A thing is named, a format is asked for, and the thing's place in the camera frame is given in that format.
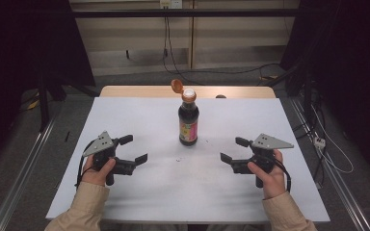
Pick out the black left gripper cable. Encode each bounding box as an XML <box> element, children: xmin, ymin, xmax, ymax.
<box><xmin>74</xmin><ymin>140</ymin><xmax>96</xmax><ymax>189</ymax></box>

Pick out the white floor cable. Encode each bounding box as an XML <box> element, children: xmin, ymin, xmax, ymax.
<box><xmin>310</xmin><ymin>104</ymin><xmax>355</xmax><ymax>175</ymax></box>

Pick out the dark sauce bottle orange cap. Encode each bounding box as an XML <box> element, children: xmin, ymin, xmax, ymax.
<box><xmin>170</xmin><ymin>78</ymin><xmax>200</xmax><ymax>147</ymax></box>

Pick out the person's left hand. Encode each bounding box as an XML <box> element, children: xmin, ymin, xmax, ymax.
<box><xmin>80</xmin><ymin>155</ymin><xmax>117</xmax><ymax>188</ymax></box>

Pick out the metal floor rail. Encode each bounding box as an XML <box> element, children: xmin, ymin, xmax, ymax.
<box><xmin>0</xmin><ymin>116</ymin><xmax>58</xmax><ymax>231</ymax></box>
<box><xmin>288</xmin><ymin>96</ymin><xmax>370</xmax><ymax>231</ymax></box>

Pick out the white wall socket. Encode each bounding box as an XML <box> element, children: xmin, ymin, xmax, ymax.
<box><xmin>159</xmin><ymin>0</ymin><xmax>183</xmax><ymax>10</ymax></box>

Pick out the person's right hand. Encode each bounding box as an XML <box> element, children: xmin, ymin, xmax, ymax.
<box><xmin>247</xmin><ymin>149</ymin><xmax>287</xmax><ymax>200</ymax></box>

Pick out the white board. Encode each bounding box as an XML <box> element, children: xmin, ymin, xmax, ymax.
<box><xmin>45</xmin><ymin>96</ymin><xmax>331</xmax><ymax>224</ymax></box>

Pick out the wooden table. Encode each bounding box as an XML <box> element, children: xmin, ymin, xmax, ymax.
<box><xmin>99</xmin><ymin>85</ymin><xmax>277</xmax><ymax>99</ymax></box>

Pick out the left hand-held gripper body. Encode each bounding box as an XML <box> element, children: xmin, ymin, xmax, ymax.
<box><xmin>82</xmin><ymin>130</ymin><xmax>138</xmax><ymax>187</ymax></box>

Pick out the black metal stand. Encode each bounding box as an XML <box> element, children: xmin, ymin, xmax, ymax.
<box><xmin>36</xmin><ymin>71</ymin><xmax>66</xmax><ymax>133</ymax></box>

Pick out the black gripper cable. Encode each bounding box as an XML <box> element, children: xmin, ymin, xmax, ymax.
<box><xmin>268</xmin><ymin>155</ymin><xmax>293</xmax><ymax>194</ymax></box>
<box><xmin>74</xmin><ymin>140</ymin><xmax>96</xmax><ymax>189</ymax></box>

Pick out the white power strip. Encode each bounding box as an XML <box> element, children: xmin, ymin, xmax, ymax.
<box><xmin>313</xmin><ymin>136</ymin><xmax>327</xmax><ymax>150</ymax></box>

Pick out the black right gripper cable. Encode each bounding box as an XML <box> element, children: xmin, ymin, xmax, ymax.
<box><xmin>268</xmin><ymin>155</ymin><xmax>293</xmax><ymax>194</ymax></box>

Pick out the black hanging floor cable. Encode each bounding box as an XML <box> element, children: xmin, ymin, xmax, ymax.
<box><xmin>162</xmin><ymin>16</ymin><xmax>282</xmax><ymax>86</ymax></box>

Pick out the dark curtain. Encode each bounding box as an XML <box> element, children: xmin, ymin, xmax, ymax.
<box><xmin>0</xmin><ymin>0</ymin><xmax>96</xmax><ymax>167</ymax></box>
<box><xmin>278</xmin><ymin>0</ymin><xmax>370</xmax><ymax>184</ymax></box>

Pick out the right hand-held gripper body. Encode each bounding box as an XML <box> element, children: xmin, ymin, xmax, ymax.
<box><xmin>230</xmin><ymin>133</ymin><xmax>295</xmax><ymax>189</ymax></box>

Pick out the black horizontal bar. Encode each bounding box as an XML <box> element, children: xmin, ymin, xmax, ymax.
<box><xmin>71</xmin><ymin>8</ymin><xmax>303</xmax><ymax>18</ymax></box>

